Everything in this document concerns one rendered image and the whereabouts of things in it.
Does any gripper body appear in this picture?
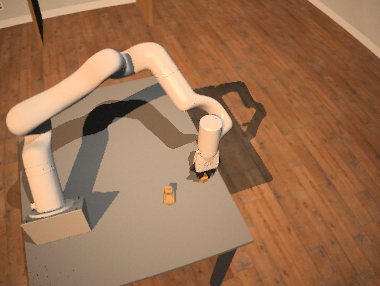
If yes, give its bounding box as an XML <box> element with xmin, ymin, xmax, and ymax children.
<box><xmin>193</xmin><ymin>149</ymin><xmax>219</xmax><ymax>172</ymax></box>

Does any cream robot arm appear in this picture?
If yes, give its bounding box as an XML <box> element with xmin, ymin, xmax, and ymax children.
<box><xmin>6</xmin><ymin>42</ymin><xmax>233</xmax><ymax>218</ymax></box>

